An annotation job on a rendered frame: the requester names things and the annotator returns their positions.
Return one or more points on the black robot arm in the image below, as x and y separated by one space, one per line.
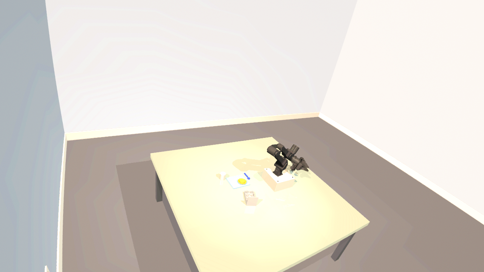
282 161

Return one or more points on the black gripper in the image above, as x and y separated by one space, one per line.
301 164

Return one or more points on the beige dish rack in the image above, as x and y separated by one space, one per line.
250 198

